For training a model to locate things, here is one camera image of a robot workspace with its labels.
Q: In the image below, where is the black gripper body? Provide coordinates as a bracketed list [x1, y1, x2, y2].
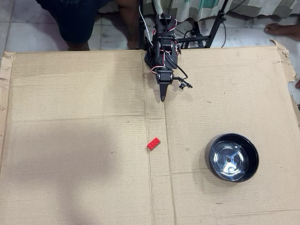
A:
[155, 69, 175, 85]

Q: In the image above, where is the black metal stand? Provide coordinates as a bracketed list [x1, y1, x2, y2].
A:
[137, 0, 230, 50]

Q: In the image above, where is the person leg in dark shorts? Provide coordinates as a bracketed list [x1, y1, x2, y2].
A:
[35, 0, 113, 52]

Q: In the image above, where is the red lego block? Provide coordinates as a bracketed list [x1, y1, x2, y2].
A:
[147, 137, 162, 150]

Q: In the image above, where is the green white patterned cloth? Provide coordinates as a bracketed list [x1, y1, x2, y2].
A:
[97, 0, 300, 23]

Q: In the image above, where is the brown cardboard sheet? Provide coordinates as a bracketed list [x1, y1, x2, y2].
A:
[0, 39, 300, 225]

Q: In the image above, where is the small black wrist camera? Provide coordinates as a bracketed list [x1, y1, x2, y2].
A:
[177, 76, 194, 90]

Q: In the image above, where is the black round bowl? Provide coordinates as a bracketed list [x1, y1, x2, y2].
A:
[207, 133, 260, 183]

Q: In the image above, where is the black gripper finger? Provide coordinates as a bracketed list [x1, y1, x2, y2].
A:
[159, 83, 170, 103]

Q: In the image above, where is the thin black floor cable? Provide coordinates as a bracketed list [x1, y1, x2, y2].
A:
[220, 20, 227, 48]

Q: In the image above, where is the bare person leg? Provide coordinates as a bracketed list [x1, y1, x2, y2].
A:
[116, 0, 141, 50]

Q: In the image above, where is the white cable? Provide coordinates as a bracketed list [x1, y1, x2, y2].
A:
[138, 0, 153, 45]

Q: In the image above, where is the black camera cable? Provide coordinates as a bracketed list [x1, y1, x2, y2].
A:
[169, 52, 189, 79]

